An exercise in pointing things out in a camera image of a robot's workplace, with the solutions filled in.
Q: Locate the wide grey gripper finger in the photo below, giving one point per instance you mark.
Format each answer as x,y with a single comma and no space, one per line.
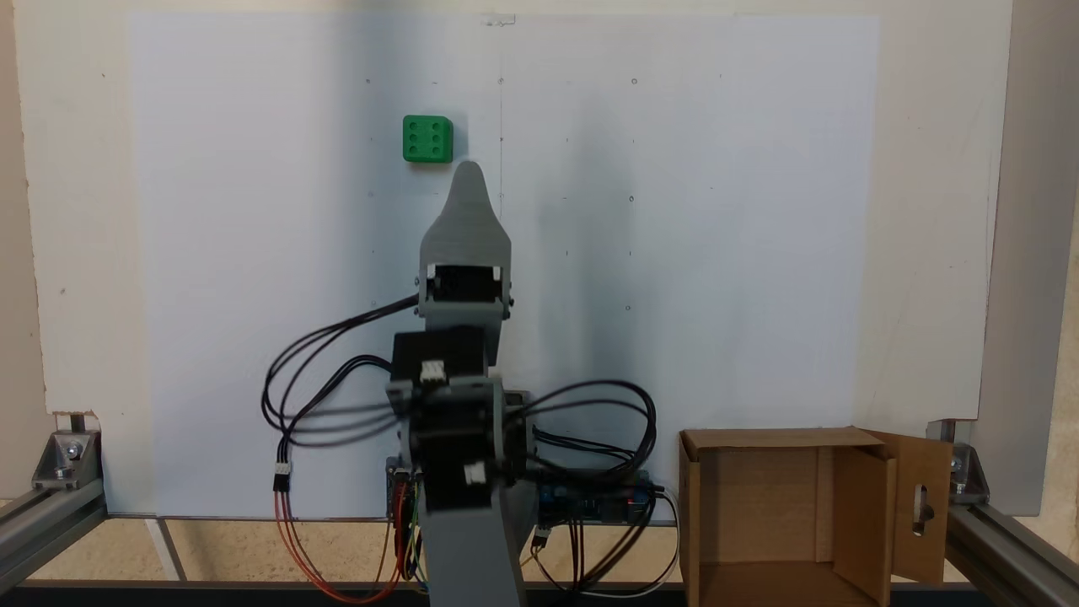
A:
466,232

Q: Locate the green die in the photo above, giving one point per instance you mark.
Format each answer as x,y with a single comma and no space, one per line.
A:
427,139

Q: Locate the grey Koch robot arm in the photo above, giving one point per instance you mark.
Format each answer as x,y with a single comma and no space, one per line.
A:
472,556

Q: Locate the motor driver circuit board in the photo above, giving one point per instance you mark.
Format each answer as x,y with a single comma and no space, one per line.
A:
394,468

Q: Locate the large white paper sheet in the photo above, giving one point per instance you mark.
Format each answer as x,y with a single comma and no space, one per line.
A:
253,253

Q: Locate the blue power circuit board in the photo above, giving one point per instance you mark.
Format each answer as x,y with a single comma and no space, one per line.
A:
590,508

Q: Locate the open cardboard box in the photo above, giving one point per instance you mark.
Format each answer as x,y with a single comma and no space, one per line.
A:
759,523

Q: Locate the metal corner bracket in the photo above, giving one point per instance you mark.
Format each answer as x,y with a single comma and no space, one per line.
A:
969,472
63,459

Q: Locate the aluminium frame post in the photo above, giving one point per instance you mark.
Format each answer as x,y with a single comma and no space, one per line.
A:
1028,253
17,337

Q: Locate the aluminium frame rail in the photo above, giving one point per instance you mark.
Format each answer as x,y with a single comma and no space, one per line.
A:
42,523
1011,548

